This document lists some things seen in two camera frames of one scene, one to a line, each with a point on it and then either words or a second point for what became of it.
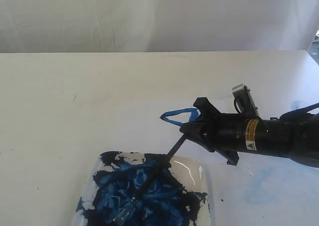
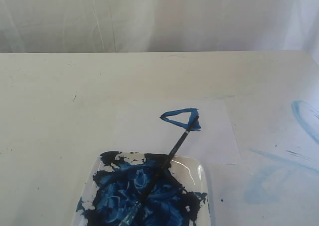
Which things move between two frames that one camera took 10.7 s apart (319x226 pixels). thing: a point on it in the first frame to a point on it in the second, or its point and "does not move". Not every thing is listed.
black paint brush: (132, 202) to (135, 208)
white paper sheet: (153, 126) does not move
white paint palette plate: (179, 195) does not move
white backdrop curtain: (151, 19) does not move
